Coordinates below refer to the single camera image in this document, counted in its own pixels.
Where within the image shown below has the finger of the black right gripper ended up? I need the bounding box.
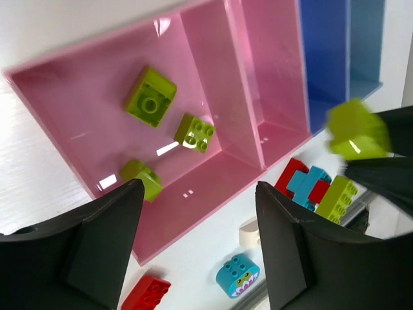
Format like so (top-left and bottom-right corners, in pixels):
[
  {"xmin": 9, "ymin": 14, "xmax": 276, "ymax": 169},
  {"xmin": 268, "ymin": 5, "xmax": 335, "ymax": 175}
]
[{"xmin": 345, "ymin": 106, "xmax": 412, "ymax": 216}]

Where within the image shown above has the teal lego brick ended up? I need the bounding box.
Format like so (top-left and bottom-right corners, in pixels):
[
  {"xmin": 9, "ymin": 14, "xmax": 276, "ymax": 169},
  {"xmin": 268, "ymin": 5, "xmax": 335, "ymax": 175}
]
[{"xmin": 287, "ymin": 166, "xmax": 332, "ymax": 212}]

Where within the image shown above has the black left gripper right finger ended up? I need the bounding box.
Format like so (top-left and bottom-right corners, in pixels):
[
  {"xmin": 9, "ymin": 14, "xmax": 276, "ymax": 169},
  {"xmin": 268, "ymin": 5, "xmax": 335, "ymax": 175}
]
[{"xmin": 256, "ymin": 181, "xmax": 412, "ymax": 309}]

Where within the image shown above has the teal oval monster brick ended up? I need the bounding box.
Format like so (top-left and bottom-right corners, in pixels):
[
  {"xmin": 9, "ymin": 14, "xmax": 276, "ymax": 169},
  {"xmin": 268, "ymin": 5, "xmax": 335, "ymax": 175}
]
[{"xmin": 216, "ymin": 253, "xmax": 261, "ymax": 299}]

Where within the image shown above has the small pink bin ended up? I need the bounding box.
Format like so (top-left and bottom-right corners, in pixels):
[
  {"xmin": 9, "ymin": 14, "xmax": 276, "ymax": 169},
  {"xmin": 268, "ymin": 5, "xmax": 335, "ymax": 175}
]
[{"xmin": 227, "ymin": 1, "xmax": 311, "ymax": 169}]

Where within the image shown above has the large pink bin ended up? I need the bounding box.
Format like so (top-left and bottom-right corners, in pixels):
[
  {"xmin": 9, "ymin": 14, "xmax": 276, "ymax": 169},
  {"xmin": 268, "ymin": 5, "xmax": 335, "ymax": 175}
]
[{"xmin": 6, "ymin": 1, "xmax": 265, "ymax": 265}]

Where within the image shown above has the red lego base brick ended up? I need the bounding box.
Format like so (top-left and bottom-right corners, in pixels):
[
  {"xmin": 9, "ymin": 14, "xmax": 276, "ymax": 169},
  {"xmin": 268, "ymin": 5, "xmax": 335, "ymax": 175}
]
[{"xmin": 274, "ymin": 158, "xmax": 332, "ymax": 211}]

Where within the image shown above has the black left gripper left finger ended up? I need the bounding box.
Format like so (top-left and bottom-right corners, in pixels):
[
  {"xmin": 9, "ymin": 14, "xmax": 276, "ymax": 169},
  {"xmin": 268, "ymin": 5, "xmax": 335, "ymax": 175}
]
[{"xmin": 1, "ymin": 179, "xmax": 144, "ymax": 309}]

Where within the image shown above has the white lego brick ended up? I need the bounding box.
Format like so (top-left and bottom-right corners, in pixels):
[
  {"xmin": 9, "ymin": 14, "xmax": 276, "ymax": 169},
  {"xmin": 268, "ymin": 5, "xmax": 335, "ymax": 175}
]
[{"xmin": 239, "ymin": 218, "xmax": 261, "ymax": 249}]

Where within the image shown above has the light blue bin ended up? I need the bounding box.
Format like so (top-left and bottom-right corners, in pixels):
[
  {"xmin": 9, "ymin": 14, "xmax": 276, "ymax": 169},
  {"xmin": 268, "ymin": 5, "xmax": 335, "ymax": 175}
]
[{"xmin": 349, "ymin": 0, "xmax": 385, "ymax": 99}]

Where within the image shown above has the red flat lego brick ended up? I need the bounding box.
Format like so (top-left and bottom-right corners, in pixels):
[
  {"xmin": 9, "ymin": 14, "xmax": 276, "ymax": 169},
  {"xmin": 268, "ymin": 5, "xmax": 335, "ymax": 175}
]
[{"xmin": 121, "ymin": 275, "xmax": 171, "ymax": 310}]

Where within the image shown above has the green 2x4 lego brick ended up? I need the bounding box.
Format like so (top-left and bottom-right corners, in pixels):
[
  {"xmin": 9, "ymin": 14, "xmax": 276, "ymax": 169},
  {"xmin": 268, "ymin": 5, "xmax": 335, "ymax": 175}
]
[{"xmin": 315, "ymin": 176, "xmax": 358, "ymax": 225}]

